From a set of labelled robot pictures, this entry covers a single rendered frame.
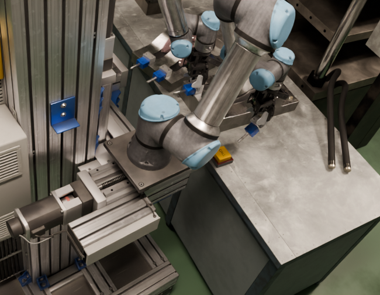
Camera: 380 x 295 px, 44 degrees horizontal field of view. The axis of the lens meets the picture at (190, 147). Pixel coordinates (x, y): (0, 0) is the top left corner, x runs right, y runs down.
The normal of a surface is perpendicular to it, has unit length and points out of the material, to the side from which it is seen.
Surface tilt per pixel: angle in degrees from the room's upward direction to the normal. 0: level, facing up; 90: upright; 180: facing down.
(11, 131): 0
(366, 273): 0
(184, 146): 61
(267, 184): 0
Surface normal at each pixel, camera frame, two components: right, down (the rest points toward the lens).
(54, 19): 0.59, 0.68
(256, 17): -0.44, 0.13
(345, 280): 0.21, -0.65
